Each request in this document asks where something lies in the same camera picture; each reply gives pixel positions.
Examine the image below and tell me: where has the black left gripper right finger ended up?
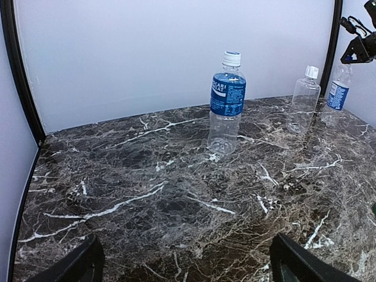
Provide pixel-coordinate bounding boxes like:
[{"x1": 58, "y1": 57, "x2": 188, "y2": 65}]
[{"x1": 270, "y1": 233, "x2": 357, "y2": 282}]

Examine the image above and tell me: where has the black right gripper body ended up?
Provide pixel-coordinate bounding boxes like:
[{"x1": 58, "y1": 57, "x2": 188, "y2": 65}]
[{"x1": 360, "y1": 32, "x2": 375, "y2": 61}]

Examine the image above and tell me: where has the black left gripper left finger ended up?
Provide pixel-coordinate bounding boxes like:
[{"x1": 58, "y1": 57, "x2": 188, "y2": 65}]
[{"x1": 27, "y1": 234, "x2": 105, "y2": 281}]

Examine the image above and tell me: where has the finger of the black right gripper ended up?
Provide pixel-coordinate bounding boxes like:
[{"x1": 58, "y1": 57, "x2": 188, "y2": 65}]
[{"x1": 340, "y1": 36, "x2": 372, "y2": 64}]

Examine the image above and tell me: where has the Pocari Sweat clear bottle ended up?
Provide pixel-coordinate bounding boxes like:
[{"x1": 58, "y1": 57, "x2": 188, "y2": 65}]
[{"x1": 207, "y1": 51, "x2": 246, "y2": 155}]

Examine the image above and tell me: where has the clear unlabelled bottle white cap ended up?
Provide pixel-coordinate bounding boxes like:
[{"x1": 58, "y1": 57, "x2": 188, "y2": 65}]
[{"x1": 286, "y1": 66, "x2": 321, "y2": 135}]

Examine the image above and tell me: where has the blue cap blue label bottle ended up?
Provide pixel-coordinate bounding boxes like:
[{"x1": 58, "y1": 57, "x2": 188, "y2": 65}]
[{"x1": 321, "y1": 63, "x2": 353, "y2": 127}]

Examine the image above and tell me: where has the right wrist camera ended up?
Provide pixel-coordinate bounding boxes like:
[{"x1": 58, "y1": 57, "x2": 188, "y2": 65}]
[{"x1": 340, "y1": 16, "x2": 371, "y2": 38}]

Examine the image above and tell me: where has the black right corner post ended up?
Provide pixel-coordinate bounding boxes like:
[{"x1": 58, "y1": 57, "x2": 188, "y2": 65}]
[{"x1": 320, "y1": 0, "x2": 343, "y2": 98}]

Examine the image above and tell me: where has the black corner post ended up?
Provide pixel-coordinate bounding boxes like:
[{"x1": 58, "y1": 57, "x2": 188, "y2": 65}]
[
  {"x1": 1, "y1": 0, "x2": 46, "y2": 147},
  {"x1": 320, "y1": 0, "x2": 343, "y2": 98}
]

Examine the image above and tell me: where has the black left corner post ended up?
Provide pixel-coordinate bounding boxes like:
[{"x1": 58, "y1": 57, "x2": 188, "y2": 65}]
[{"x1": 1, "y1": 0, "x2": 46, "y2": 147}]

